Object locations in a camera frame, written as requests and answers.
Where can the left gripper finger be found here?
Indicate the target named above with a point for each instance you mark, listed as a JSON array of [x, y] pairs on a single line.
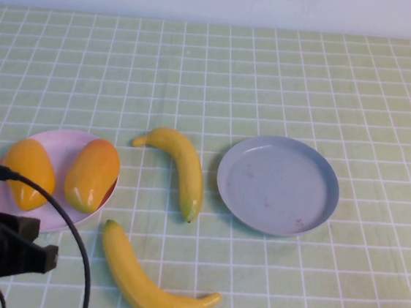
[[21, 226], [45, 258]]

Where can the plain yellow mango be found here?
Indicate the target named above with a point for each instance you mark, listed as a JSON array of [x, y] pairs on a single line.
[[32, 161]]

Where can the mango with orange-red blush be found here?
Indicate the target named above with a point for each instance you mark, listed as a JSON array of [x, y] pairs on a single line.
[[93, 175]]

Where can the large yellow banana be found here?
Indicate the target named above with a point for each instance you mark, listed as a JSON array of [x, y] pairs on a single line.
[[133, 279]]

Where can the banana with green tip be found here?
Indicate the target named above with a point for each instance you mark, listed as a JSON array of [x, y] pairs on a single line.
[[185, 166]]

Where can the pink round plate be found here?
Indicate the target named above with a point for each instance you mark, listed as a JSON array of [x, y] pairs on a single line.
[[62, 150]]

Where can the blue-grey round plate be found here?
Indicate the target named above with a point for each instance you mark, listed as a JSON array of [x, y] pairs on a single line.
[[279, 187]]

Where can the green checkered tablecloth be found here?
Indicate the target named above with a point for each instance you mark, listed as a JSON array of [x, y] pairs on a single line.
[[309, 80]]

